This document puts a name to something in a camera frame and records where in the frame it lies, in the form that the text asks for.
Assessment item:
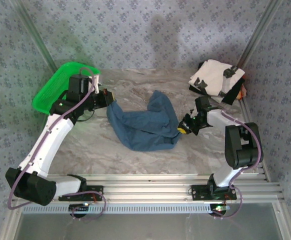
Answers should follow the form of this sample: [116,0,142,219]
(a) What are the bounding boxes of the black left controller board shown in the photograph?
[68,203,90,217]

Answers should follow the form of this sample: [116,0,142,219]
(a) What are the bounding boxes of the black controller board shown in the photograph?
[209,203,230,217]
[68,203,90,217]

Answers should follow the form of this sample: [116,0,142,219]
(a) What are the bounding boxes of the blue t-shirt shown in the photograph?
[106,89,180,153]

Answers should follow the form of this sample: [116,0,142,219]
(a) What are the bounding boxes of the orange garment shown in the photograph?
[237,83,248,101]

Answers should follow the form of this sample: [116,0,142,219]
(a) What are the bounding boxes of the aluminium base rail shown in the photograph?
[11,173,285,204]

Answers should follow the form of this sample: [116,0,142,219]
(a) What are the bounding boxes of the black right controller board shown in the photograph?
[209,203,230,217]

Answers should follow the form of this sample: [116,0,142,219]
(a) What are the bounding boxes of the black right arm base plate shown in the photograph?
[190,184,237,201]

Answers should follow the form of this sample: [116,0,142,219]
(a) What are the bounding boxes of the aluminium upright post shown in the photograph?
[10,0,59,74]
[237,0,284,70]

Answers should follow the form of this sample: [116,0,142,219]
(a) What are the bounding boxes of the green plastic basket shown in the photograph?
[32,61,102,116]

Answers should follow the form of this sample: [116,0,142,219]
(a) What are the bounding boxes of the aluminium side rail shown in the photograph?
[22,109,52,185]
[239,97,272,183]

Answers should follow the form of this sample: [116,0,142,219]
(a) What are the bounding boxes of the grey slotted cable duct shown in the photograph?
[22,203,227,215]

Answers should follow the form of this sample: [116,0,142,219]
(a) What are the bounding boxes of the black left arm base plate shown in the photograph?
[57,184,104,202]

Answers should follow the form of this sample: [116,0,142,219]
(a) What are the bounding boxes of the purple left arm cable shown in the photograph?
[7,66,107,222]

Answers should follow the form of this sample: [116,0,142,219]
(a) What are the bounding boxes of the grey metal-framed panel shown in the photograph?
[0,201,291,240]

